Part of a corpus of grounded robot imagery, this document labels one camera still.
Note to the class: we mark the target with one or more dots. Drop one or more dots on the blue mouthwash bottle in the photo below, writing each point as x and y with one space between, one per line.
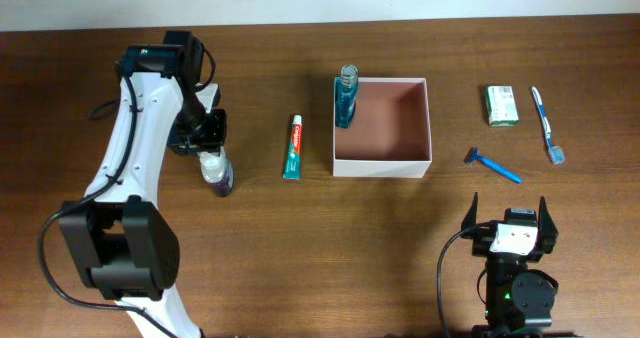
346 92

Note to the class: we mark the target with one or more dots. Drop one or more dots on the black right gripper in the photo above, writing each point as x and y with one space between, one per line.
482 248

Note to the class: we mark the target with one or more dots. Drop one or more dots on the clear purple spray bottle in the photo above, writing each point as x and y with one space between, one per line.
217 171

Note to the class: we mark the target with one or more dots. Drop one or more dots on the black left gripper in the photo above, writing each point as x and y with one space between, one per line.
201 132

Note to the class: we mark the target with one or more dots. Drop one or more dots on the blue white toothbrush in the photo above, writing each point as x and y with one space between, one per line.
555 153

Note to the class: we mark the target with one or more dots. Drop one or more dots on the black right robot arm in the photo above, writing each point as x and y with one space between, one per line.
518 300

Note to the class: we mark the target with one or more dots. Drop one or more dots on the blue disposable razor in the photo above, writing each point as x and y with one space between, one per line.
474 156

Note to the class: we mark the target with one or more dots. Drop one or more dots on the green white soap box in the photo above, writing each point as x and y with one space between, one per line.
501 106

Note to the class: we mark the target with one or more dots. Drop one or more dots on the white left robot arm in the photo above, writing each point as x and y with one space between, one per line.
118 240

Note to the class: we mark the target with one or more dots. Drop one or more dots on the red green toothpaste tube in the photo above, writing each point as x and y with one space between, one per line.
292 170

